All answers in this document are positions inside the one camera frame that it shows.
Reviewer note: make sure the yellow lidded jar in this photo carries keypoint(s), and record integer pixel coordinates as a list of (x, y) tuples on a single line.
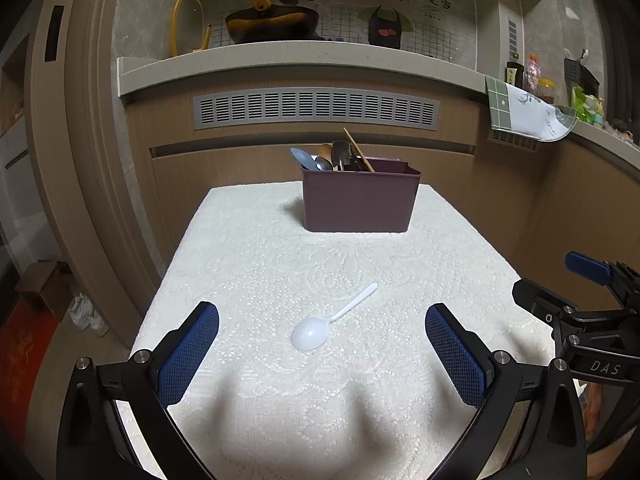
[(546, 91)]

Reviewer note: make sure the metal spoon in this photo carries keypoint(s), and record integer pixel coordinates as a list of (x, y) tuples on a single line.
[(323, 163)]

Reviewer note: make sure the beige kitchen countertop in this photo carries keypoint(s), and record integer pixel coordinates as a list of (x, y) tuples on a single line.
[(300, 60)]

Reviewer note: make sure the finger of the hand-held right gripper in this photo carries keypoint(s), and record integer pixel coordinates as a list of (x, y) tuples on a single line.
[(590, 267), (537, 297)]

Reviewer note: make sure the maroon plastic utensil holder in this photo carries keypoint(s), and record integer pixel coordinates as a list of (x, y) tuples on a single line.
[(357, 200)]

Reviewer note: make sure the wooden spoon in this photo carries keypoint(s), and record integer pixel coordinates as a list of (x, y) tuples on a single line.
[(326, 151)]

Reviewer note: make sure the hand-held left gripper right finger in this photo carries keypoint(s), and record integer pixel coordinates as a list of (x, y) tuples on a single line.
[(457, 355)]

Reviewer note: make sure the cartoon wall sticker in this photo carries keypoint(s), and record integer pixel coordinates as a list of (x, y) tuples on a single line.
[(385, 15)]

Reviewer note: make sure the orange capped bottle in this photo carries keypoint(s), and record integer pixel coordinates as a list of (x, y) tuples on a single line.
[(532, 75)]

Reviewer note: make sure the blue spoon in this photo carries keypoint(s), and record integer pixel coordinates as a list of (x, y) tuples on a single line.
[(301, 156)]

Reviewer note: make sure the green and white towel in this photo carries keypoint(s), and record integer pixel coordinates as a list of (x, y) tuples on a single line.
[(525, 110)]

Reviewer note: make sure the cardboard box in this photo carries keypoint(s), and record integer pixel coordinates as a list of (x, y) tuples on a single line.
[(42, 285)]

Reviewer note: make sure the yellow rimmed glass lid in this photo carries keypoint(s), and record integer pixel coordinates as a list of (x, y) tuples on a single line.
[(175, 20)]

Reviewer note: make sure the small grey vent grille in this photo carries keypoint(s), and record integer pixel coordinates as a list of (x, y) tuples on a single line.
[(515, 140)]

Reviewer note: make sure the red box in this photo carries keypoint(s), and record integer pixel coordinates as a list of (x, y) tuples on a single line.
[(25, 360)]

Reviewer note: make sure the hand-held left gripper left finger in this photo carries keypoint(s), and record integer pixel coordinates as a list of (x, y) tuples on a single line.
[(187, 355)]

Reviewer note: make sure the green packets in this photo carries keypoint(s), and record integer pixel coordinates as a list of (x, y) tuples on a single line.
[(587, 105)]

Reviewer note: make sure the long wooden chopstick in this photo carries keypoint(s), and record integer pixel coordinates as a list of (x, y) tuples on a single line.
[(357, 150)]

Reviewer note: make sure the clear glass bowl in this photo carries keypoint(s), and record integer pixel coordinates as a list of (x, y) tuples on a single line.
[(566, 116)]

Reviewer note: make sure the dark sauce bottle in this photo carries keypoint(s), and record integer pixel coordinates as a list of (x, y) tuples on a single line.
[(513, 75)]

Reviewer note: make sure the white plastic spoon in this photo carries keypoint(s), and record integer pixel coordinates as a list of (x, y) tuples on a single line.
[(310, 334)]

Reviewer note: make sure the black wall rack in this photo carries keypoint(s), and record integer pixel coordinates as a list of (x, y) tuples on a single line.
[(582, 75)]

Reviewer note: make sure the long grey vent grille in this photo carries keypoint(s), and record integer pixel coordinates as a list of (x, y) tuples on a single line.
[(320, 107)]

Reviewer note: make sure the white lace tablecloth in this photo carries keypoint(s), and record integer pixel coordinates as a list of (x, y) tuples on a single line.
[(300, 270)]

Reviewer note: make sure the black utensils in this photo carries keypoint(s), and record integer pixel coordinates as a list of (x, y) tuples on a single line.
[(356, 163)]

